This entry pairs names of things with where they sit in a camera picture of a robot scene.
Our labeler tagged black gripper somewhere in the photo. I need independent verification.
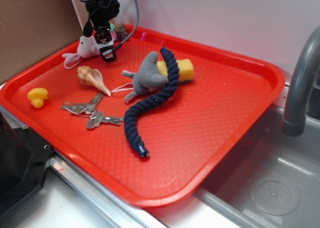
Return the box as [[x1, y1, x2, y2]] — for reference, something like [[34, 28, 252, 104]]
[[80, 0, 120, 62]]

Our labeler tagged pink plush bunny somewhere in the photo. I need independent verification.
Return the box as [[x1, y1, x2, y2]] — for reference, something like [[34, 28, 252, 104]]
[[62, 31, 116, 69]]

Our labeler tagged tan conch seashell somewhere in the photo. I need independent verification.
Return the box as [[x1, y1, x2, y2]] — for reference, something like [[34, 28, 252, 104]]
[[77, 66, 111, 96]]

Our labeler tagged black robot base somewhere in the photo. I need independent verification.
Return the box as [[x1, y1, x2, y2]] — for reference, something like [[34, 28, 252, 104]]
[[0, 115, 53, 218]]

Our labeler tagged green crocheted ball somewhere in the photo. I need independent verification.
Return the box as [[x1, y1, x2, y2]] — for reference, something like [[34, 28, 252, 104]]
[[109, 23, 116, 30]]

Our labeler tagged brown cardboard panel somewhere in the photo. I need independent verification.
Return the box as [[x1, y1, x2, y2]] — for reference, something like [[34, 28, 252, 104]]
[[0, 0, 87, 84]]

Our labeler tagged grey plush elephant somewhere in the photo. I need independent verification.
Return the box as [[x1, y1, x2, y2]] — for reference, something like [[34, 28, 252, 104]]
[[111, 51, 169, 103]]

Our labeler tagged silver key upper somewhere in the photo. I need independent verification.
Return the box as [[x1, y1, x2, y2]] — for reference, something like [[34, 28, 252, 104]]
[[61, 92, 105, 115]]

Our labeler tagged silver key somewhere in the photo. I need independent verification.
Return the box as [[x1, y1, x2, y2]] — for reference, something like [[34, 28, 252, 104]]
[[61, 92, 105, 115], [86, 111, 124, 129]]

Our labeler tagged silver key lower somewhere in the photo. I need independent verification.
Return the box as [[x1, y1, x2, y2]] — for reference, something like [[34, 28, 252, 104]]
[[86, 111, 124, 129]]

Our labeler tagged yellow rubber duck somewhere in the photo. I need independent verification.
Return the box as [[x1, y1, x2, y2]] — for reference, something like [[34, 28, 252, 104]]
[[27, 88, 49, 109]]

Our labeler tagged yellow sponge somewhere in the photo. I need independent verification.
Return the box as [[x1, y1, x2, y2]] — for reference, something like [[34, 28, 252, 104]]
[[156, 59, 195, 84]]

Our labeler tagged red plastic tray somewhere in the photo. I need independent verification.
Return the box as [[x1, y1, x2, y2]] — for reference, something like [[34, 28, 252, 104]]
[[0, 28, 285, 208]]

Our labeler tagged grey faucet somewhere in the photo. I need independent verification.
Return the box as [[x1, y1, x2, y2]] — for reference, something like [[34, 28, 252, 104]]
[[282, 27, 320, 137]]

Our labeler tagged grey sink basin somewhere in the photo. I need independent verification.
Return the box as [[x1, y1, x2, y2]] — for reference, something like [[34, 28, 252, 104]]
[[195, 105, 320, 228]]

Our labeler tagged grey braided cable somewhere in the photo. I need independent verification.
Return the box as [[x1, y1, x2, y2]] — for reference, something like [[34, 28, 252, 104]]
[[110, 0, 140, 52]]

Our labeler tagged navy blue twisted rope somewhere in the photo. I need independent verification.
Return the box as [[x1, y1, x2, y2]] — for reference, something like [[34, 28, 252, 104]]
[[123, 46, 181, 159]]

